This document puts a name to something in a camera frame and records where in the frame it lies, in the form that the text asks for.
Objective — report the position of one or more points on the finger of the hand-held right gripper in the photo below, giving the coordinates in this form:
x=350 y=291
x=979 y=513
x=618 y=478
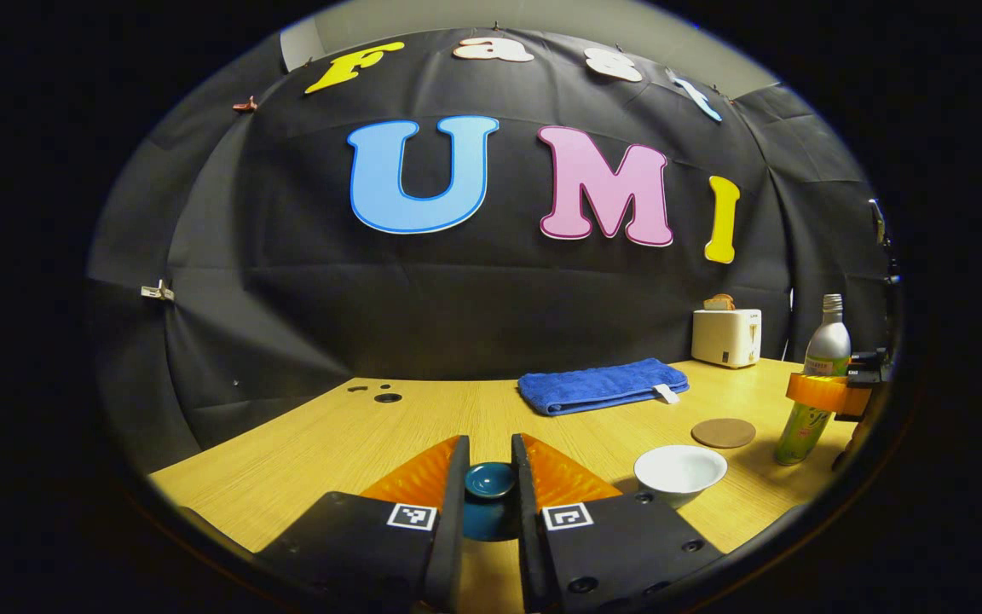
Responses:
x=840 y=396

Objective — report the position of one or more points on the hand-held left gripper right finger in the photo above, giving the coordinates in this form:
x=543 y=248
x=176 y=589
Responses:
x=527 y=520

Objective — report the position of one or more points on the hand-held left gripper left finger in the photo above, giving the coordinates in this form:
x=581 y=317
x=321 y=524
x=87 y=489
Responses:
x=455 y=512

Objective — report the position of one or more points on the teal teacup lid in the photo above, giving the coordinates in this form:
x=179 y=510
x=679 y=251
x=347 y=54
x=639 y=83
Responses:
x=489 y=482

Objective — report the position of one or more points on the silver green water bottle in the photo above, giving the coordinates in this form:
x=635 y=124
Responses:
x=828 y=345

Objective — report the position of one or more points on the round brown coaster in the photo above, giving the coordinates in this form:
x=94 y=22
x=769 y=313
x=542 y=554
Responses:
x=723 y=433

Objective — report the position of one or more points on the teal teacup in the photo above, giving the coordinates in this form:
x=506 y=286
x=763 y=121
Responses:
x=680 y=469

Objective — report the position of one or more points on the white toaster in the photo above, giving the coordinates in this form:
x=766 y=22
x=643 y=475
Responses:
x=725 y=338

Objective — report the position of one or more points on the blue folded towel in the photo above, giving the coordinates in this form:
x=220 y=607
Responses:
x=597 y=385

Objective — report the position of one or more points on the toast slice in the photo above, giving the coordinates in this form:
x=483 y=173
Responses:
x=719 y=303

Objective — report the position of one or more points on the black backdrop cloth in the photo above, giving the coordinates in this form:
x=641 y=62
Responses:
x=286 y=256

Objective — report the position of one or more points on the white clip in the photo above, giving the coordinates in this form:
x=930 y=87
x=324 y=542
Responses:
x=157 y=292

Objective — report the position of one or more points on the orange clip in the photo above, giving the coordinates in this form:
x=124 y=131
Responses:
x=245 y=105

